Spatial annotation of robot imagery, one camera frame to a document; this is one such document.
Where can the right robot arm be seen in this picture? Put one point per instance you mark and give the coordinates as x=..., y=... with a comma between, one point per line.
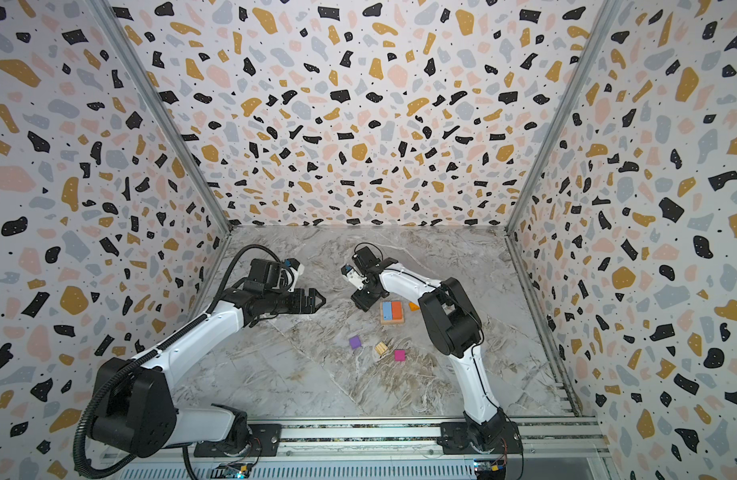
x=454, y=328

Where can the ridged natural wood cube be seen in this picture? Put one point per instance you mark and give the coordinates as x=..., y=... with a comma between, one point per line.
x=381, y=350

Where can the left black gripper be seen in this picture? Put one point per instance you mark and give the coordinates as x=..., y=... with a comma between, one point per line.
x=297, y=306

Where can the natural wood block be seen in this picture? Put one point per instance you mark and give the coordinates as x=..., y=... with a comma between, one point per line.
x=392, y=322

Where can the purple cube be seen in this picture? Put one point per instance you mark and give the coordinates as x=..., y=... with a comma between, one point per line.
x=355, y=342

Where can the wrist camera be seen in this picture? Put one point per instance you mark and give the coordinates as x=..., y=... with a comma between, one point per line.
x=349, y=273
x=293, y=270

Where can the light blue block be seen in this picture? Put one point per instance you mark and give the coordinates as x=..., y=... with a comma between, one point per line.
x=387, y=312

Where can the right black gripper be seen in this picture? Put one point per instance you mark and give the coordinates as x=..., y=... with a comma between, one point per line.
x=365, y=291

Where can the orange-red block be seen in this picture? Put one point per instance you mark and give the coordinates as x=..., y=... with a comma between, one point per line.
x=397, y=311

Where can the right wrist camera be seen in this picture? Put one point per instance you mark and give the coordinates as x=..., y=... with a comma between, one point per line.
x=349, y=273

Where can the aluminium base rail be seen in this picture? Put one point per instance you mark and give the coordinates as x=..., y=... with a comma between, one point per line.
x=393, y=448

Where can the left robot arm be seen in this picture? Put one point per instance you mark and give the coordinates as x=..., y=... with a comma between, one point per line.
x=133, y=407

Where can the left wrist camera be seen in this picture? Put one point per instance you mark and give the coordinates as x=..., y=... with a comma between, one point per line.
x=293, y=270

